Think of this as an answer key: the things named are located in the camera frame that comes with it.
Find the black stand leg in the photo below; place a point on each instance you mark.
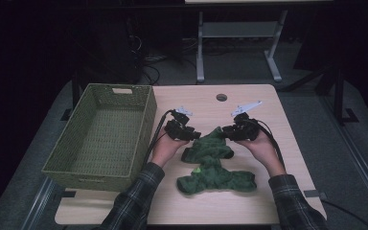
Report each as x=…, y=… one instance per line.
x=75, y=92

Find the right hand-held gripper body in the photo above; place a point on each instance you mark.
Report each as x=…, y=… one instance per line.
x=246, y=127

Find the green woven basket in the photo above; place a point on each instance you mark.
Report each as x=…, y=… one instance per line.
x=76, y=166

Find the grey tape strip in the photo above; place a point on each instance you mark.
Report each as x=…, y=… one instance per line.
x=314, y=193

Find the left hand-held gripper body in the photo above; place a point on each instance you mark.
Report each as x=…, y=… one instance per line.
x=177, y=127

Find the black metal stand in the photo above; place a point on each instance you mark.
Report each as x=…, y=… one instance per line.
x=338, y=96

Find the person's left hand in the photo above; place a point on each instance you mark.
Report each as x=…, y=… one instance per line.
x=166, y=150

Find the grey metal table frame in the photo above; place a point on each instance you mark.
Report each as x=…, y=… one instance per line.
x=239, y=29

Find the black table bracket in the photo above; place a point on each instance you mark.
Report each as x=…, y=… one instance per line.
x=67, y=194

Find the person's right hand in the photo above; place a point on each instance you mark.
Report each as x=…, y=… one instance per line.
x=262, y=150

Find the dark green fleece garment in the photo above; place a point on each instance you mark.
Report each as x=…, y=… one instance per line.
x=214, y=179

